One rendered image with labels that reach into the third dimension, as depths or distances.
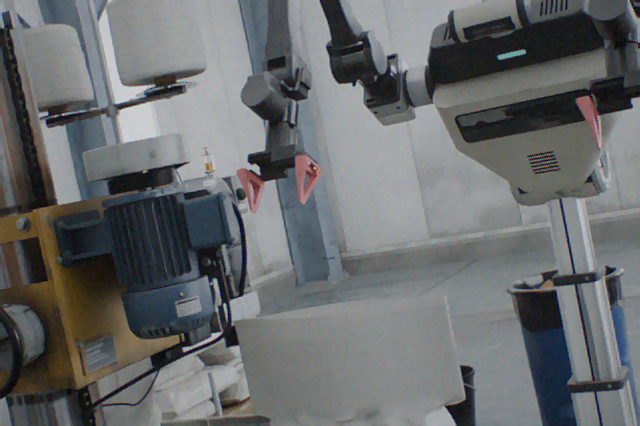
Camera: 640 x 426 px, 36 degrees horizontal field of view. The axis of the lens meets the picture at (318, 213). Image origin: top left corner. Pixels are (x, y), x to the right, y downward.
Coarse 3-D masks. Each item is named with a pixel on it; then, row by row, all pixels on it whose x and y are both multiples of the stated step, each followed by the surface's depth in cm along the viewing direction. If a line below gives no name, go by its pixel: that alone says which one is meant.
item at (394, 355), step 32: (256, 320) 201; (288, 320) 193; (320, 320) 188; (352, 320) 186; (384, 320) 185; (416, 320) 184; (448, 320) 182; (256, 352) 203; (288, 352) 195; (320, 352) 189; (352, 352) 186; (384, 352) 185; (416, 352) 185; (448, 352) 183; (256, 384) 204; (288, 384) 197; (320, 384) 190; (352, 384) 187; (384, 384) 186; (416, 384) 185; (448, 384) 184; (288, 416) 199; (320, 416) 192; (352, 416) 187; (384, 416) 185; (416, 416) 183; (448, 416) 189
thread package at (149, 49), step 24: (120, 0) 173; (144, 0) 172; (168, 0) 174; (120, 24) 174; (144, 24) 172; (168, 24) 173; (192, 24) 177; (120, 48) 175; (144, 48) 173; (168, 48) 173; (192, 48) 176; (120, 72) 177; (144, 72) 173; (168, 72) 174; (192, 72) 180
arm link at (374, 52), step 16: (320, 0) 202; (336, 0) 200; (336, 16) 202; (352, 16) 205; (336, 32) 204; (352, 32) 203; (368, 32) 204; (336, 48) 206; (368, 48) 204; (336, 64) 207; (368, 64) 204; (384, 64) 209; (336, 80) 209
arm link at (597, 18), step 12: (600, 0) 141; (612, 0) 140; (624, 0) 139; (600, 12) 140; (612, 12) 139; (624, 12) 139; (636, 12) 148; (600, 24) 141; (612, 24) 140; (624, 24) 141; (612, 36) 143; (624, 36) 143
